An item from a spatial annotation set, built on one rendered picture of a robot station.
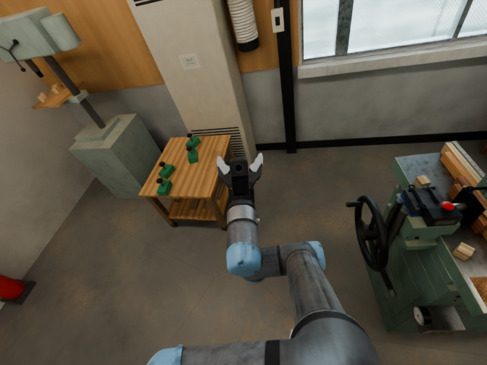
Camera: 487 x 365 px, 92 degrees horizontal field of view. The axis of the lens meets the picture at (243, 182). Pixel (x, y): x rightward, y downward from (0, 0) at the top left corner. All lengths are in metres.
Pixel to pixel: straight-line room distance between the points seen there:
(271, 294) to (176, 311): 0.68
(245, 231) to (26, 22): 1.84
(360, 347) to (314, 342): 0.05
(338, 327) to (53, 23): 1.98
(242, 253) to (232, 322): 1.30
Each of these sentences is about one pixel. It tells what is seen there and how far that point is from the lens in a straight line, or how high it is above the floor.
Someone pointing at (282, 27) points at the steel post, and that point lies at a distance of 1.88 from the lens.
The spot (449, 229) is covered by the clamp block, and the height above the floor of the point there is 0.94.
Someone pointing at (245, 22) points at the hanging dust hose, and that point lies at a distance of 1.81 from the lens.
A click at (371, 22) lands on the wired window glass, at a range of 2.13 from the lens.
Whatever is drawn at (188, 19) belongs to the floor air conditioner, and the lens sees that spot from 1.77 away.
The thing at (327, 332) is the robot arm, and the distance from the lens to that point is 0.30.
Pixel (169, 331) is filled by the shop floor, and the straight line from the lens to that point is 1.93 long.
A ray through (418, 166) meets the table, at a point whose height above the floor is 0.90.
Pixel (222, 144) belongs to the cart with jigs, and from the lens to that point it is 1.94.
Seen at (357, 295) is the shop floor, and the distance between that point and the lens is 1.81.
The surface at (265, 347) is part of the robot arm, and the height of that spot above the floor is 1.44.
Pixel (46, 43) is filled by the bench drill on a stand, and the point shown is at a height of 1.43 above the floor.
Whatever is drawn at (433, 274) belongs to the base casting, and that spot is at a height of 0.75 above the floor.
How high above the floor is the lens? 1.71
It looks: 48 degrees down
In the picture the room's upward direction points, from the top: 17 degrees counter-clockwise
